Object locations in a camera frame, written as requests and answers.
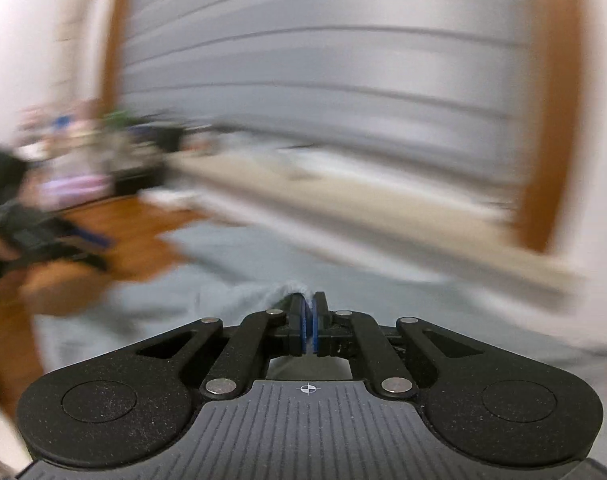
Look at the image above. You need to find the white power strip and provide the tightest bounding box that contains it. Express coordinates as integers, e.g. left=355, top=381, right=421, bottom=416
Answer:
left=140, top=187, right=199, bottom=210

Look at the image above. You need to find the white window shutter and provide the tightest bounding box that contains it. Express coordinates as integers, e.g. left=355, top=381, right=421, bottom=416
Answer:
left=118, top=0, right=539, bottom=211

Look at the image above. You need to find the assorted desk clutter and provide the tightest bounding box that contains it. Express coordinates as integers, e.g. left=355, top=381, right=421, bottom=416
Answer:
left=13, top=102, right=194, bottom=211

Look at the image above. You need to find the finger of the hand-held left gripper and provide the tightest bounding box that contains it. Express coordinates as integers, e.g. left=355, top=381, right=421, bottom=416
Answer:
left=48, top=248, right=109, bottom=273
left=58, top=220, right=111, bottom=251

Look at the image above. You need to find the grey hoodie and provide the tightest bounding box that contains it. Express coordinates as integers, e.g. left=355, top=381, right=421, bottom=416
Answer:
left=30, top=220, right=607, bottom=480

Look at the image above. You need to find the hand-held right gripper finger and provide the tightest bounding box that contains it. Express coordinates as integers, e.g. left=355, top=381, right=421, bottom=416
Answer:
left=312, top=291, right=477, bottom=402
left=136, top=292, right=311, bottom=402

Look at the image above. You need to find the cream window sill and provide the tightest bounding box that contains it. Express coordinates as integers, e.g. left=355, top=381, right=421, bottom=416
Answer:
left=173, top=152, right=584, bottom=296

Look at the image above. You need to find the wooden window frame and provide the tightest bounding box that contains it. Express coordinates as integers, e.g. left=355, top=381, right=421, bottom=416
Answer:
left=100, top=0, right=584, bottom=256

